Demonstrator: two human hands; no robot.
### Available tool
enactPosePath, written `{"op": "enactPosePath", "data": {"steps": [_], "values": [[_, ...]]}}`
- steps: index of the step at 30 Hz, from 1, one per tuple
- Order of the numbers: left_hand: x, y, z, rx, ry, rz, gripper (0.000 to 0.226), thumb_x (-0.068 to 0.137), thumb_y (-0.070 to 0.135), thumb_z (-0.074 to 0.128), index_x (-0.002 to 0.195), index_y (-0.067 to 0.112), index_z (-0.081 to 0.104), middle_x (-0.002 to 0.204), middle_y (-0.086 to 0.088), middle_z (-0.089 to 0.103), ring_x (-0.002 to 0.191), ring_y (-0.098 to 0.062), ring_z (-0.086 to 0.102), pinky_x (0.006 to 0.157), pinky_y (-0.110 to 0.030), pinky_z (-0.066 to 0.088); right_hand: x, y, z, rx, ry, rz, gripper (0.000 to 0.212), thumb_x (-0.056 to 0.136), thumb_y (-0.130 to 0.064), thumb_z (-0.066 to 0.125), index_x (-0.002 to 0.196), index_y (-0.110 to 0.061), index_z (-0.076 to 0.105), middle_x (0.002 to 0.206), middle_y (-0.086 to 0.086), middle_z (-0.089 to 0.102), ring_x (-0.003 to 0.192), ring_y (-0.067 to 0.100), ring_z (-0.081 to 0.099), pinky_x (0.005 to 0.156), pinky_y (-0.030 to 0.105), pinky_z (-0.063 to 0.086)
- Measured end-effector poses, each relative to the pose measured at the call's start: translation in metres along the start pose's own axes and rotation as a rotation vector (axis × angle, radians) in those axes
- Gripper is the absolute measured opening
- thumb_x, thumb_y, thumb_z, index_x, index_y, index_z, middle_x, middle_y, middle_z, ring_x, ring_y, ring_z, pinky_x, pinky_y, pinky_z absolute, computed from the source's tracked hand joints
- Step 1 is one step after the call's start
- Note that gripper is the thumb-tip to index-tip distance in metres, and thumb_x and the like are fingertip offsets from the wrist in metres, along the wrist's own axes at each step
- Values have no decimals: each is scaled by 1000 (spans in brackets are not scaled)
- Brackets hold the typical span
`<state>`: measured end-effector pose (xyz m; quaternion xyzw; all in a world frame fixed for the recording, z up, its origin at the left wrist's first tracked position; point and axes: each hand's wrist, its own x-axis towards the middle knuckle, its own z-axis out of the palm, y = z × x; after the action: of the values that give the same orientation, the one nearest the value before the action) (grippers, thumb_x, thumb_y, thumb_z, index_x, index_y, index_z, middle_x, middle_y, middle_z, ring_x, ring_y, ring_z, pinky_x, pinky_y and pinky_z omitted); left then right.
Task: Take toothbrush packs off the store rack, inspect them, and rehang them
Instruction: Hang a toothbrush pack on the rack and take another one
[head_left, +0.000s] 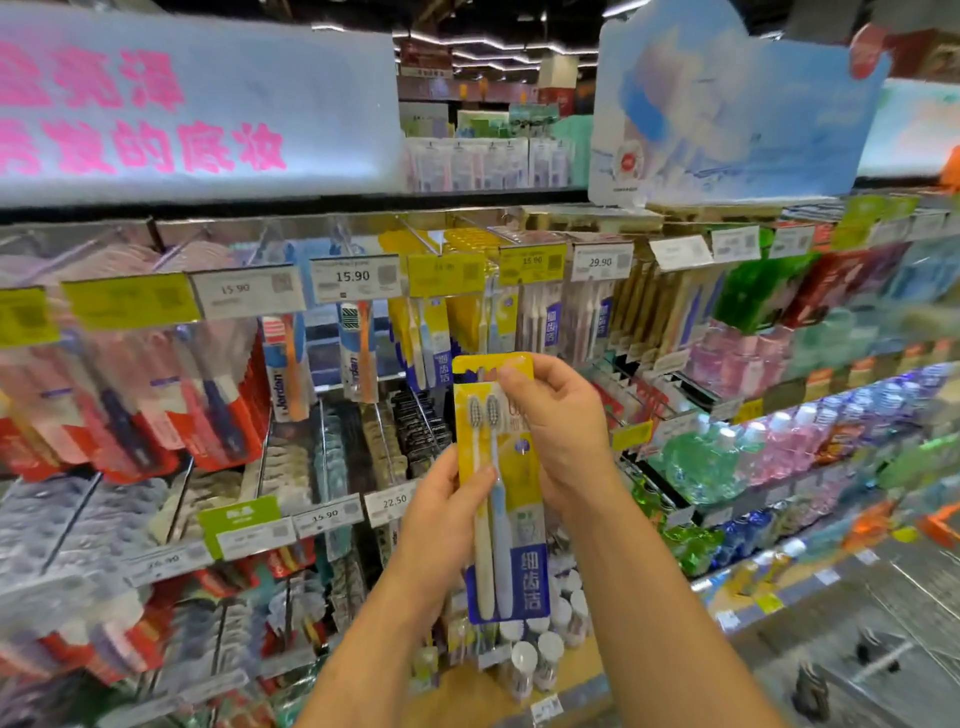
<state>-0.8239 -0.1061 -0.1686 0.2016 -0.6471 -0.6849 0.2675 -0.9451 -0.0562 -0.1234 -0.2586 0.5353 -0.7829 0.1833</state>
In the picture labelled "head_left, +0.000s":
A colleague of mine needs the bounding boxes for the person's left hand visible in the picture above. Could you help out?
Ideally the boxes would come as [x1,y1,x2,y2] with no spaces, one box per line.
[396,444,498,597]

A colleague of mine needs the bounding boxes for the person's right hand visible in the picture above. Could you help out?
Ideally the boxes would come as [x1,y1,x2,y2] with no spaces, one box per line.
[498,352,625,520]

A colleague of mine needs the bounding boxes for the yellow twin toothbrush pack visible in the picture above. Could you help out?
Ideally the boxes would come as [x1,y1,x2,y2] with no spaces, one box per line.
[452,352,553,626]

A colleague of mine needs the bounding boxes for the person's left forearm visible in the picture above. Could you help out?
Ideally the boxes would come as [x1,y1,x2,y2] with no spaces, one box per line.
[294,558,460,728]

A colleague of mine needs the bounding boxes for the person's right forearm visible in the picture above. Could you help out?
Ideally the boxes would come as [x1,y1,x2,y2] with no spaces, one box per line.
[556,480,789,728]

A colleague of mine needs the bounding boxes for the group of dark interdental brush packs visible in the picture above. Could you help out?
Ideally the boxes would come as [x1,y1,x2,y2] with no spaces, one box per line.
[388,388,456,483]

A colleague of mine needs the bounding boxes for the white hook price tag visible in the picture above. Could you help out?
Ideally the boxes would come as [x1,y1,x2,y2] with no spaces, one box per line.
[364,480,418,528]
[217,519,299,561]
[291,494,366,539]
[122,540,216,588]

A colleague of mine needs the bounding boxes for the group of white purple toothbrush packs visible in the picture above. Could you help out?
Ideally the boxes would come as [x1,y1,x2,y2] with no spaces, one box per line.
[517,279,618,363]

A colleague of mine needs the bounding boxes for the group of hanging yellow toothbrush packs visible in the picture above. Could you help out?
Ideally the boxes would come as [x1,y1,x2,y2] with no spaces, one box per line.
[378,227,520,393]

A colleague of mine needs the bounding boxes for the orange toothbrush pack striped card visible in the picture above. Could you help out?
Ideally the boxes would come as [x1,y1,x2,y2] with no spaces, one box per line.
[337,300,381,405]

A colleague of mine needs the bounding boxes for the group of brown toothbrush packs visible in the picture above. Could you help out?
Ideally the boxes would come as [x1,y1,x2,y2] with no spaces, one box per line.
[607,258,723,363]

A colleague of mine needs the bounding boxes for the group of small white-capped bottles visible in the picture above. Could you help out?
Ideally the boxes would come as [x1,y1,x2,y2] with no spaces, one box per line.
[496,553,595,704]

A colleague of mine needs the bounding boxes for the group of green mouthwash bottles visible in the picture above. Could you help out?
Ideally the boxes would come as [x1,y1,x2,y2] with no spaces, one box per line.
[663,422,745,505]

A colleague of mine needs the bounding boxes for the group of green blue bottles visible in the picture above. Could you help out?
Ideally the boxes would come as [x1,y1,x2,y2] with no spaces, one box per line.
[632,478,783,580]

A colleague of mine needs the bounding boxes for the row of pink mouthwash bottles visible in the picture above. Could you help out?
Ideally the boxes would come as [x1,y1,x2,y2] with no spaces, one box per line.
[686,321,798,400]

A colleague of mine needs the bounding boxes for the orange blue toothbrush pack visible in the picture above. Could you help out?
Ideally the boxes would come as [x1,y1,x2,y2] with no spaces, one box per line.
[261,313,313,423]

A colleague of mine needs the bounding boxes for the green shelf label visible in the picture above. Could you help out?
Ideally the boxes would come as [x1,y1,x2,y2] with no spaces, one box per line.
[196,494,284,561]

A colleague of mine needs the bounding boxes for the shelf of white boxed packs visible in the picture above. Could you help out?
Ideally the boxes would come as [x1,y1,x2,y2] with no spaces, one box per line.
[403,112,594,194]

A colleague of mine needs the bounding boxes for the group of green packets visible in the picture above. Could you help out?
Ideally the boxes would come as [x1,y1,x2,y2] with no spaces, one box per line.
[712,246,820,336]

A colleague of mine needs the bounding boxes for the row of pastel mouthwash bottles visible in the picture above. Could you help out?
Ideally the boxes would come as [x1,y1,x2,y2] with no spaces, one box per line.
[735,366,955,483]

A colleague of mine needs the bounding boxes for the group of red packets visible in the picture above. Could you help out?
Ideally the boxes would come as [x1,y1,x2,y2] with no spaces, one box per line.
[786,241,910,325]

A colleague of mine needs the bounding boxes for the blue cloud promotional sign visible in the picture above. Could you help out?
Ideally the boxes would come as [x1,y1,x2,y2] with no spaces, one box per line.
[588,0,894,209]

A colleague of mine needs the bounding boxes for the ceiling light strips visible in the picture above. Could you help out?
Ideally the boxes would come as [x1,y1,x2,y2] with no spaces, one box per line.
[311,0,654,75]

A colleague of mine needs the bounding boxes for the group of red pink toothbrush packs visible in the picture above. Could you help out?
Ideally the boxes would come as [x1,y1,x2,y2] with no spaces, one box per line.
[0,315,273,483]

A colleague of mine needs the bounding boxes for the group of grey floss packs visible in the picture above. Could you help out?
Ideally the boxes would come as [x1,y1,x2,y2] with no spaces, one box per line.
[0,474,171,640]

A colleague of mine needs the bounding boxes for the white banner with pink characters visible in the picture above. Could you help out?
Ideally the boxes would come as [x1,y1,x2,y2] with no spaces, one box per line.
[0,0,408,209]

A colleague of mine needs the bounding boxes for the red round sign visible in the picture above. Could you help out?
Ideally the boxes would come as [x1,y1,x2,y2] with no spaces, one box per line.
[848,23,891,81]

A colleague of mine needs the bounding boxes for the row of rail price tags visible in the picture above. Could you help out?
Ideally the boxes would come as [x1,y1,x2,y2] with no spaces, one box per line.
[0,210,954,349]

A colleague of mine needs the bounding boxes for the metal wire shopping cart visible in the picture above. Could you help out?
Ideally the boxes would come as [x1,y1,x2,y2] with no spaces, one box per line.
[750,516,960,728]

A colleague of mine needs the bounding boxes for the orange plastic handle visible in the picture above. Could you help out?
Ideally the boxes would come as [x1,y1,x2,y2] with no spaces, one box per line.
[917,501,960,550]

